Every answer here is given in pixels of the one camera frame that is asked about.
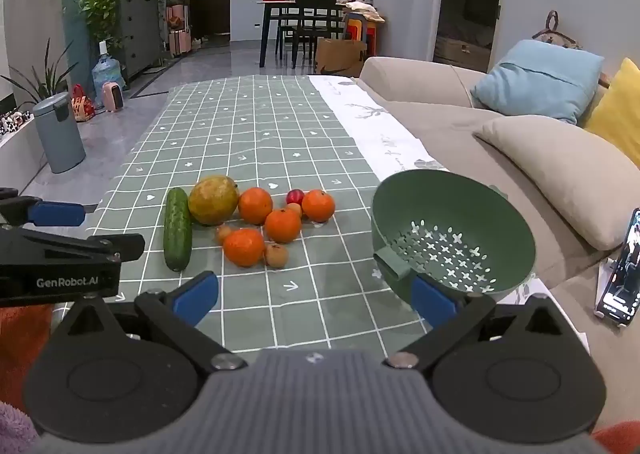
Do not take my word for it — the dark dining chair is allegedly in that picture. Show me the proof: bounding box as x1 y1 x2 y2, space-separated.
292 0 342 68

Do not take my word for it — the green cutting mat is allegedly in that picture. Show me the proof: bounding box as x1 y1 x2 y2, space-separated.
85 75 437 354

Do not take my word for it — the yellow-green lemon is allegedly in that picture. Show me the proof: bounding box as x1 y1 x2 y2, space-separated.
188 176 241 226

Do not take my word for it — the smartphone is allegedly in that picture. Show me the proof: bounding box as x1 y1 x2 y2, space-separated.
597 208 640 323

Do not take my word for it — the grey drawer cabinet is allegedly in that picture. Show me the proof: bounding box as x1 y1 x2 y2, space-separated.
115 0 166 82

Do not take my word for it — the pink suitcase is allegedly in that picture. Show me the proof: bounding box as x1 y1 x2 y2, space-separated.
169 28 192 57

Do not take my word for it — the brown bag with handle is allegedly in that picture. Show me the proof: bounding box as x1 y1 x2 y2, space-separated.
531 11 583 50

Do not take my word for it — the long-leaf potted plant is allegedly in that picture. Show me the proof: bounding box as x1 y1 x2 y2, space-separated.
0 38 81 107

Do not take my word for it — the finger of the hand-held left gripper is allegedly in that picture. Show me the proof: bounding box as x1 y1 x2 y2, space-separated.
20 232 147 265
0 188 87 229

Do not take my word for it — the large water bottle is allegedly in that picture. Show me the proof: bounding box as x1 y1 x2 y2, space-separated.
91 41 126 97

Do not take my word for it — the grey trash bin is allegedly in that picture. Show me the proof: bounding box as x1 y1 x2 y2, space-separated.
32 92 87 173

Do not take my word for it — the person's orange clothing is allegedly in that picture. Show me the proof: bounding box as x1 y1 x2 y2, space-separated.
0 306 57 412

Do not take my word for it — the purple fluffy cloth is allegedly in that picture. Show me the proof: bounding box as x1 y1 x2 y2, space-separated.
0 401 40 454

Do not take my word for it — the yellow cushion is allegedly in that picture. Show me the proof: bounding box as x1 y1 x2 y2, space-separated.
582 58 640 155

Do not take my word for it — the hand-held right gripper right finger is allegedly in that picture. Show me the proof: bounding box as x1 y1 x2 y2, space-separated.
385 276 576 371

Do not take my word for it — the cream cloth on stools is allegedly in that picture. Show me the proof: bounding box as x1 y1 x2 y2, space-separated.
345 4 387 24

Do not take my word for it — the white printed paper sheet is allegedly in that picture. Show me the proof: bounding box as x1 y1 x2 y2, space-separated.
306 75 553 307

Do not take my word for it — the pink space heater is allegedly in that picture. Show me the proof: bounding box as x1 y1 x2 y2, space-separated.
101 82 126 112

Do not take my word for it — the green plastic colander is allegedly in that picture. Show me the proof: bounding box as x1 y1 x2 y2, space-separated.
371 170 537 307

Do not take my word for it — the light blue cushion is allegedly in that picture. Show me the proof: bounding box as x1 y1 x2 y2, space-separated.
470 40 606 125

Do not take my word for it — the dark dining table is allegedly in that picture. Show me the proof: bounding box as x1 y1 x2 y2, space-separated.
256 0 351 68

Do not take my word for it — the stack of red stools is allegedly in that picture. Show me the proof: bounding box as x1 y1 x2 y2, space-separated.
345 14 377 57

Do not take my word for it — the green cucumber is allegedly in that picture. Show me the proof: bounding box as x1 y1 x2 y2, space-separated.
163 188 193 272

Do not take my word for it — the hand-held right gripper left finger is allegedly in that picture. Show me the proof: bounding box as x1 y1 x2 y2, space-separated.
52 271 247 371

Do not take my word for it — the cardboard box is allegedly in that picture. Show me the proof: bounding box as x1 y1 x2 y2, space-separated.
315 38 369 78

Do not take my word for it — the beige cushion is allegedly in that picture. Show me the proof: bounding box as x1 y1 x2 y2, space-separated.
472 115 640 251

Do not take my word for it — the leafy plant on cabinet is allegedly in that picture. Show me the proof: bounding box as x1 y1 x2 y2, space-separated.
75 0 126 50

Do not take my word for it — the orange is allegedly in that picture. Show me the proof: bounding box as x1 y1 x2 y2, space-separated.
223 229 266 268
264 209 303 243
301 189 336 223
238 187 274 225

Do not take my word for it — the beige sofa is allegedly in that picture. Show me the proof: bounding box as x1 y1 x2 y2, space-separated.
357 56 640 435

